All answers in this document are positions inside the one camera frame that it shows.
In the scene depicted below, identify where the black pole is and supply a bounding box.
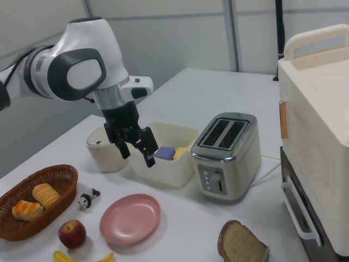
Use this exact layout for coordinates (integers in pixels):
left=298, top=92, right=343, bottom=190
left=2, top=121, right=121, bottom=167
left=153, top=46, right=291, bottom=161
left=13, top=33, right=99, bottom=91
left=274, top=0, right=286, bottom=58

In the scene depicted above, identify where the copper tab on appliance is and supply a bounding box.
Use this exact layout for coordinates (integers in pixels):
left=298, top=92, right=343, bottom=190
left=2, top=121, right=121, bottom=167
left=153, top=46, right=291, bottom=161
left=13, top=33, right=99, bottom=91
left=278, top=100, right=288, bottom=140

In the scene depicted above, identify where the cream open plastic box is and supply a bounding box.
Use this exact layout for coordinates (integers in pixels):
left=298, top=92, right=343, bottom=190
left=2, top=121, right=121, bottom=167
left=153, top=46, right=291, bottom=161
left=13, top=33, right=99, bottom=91
left=128, top=121, right=201, bottom=189

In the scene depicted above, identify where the striped yellow bread roll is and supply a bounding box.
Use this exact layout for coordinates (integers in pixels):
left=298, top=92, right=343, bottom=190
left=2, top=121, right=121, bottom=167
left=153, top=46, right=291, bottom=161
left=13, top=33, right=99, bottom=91
left=32, top=183, right=61, bottom=209

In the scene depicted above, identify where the pink plate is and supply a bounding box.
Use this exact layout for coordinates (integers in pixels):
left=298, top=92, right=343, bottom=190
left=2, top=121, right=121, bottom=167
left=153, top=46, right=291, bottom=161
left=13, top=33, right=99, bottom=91
left=99, top=193, right=161, bottom=246

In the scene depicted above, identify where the brown bread slice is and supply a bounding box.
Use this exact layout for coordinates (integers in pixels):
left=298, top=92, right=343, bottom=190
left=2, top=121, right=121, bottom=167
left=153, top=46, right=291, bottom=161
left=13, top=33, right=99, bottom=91
left=217, top=219, right=269, bottom=262

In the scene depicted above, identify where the yellow block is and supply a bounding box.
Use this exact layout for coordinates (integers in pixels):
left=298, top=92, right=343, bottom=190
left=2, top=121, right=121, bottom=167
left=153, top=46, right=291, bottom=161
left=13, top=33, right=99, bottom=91
left=173, top=147, right=189, bottom=160

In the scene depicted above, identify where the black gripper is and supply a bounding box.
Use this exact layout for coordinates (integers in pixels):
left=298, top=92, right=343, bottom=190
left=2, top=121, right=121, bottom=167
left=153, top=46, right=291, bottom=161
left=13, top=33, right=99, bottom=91
left=101, top=100, right=159, bottom=168

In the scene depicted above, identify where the yellow toy banana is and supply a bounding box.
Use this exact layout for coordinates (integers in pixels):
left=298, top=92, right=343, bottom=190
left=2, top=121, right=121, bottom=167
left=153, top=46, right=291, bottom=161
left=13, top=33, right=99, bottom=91
left=52, top=250, right=114, bottom=262

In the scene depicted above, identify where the brown wicker basket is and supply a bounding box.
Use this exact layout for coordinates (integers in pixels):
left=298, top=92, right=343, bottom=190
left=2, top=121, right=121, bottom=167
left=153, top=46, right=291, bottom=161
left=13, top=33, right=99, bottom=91
left=0, top=164, right=79, bottom=242

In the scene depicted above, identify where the orange glazed pastry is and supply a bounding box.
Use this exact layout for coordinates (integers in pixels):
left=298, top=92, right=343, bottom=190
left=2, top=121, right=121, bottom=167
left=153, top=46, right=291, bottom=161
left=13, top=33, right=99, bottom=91
left=11, top=200, right=44, bottom=222

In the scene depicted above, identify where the cream and chrome toaster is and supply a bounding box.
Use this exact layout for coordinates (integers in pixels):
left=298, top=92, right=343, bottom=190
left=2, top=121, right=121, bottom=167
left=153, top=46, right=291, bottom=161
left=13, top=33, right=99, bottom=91
left=190, top=112, right=262, bottom=204

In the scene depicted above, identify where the white toaster power cable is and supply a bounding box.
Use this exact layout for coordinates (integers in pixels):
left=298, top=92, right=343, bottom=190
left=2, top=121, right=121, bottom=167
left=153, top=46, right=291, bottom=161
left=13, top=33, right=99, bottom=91
left=249, top=154, right=282, bottom=188

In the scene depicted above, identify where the cream oven appliance with handle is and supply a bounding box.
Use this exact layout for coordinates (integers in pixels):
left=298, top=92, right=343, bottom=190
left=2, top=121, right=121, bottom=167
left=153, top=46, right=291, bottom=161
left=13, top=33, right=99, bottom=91
left=277, top=23, right=349, bottom=258

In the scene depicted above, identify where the purple block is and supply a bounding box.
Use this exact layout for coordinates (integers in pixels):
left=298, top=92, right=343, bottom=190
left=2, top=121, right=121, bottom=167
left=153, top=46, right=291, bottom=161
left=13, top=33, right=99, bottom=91
left=154, top=146, right=176, bottom=161

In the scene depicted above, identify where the red apple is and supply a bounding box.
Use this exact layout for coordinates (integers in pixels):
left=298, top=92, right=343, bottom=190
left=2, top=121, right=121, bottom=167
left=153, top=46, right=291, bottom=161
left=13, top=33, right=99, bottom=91
left=58, top=219, right=87, bottom=249

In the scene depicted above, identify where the cream lidded canister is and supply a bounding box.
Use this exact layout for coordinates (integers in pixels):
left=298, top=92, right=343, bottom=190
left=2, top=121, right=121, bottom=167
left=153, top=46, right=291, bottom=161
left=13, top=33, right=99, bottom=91
left=86, top=127, right=129, bottom=173

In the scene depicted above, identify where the white oven door handle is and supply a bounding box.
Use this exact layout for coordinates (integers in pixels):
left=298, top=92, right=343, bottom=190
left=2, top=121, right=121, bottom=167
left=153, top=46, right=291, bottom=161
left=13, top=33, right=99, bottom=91
left=281, top=174, right=323, bottom=247

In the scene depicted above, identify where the panda figurine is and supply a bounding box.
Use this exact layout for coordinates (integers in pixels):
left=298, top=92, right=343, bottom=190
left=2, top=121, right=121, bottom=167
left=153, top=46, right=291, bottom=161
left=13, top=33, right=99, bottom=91
left=77, top=188, right=101, bottom=211

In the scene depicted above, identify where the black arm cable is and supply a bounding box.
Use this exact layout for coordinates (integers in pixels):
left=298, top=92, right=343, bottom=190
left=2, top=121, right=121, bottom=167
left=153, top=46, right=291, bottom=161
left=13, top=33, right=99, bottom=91
left=2, top=56, right=28, bottom=84

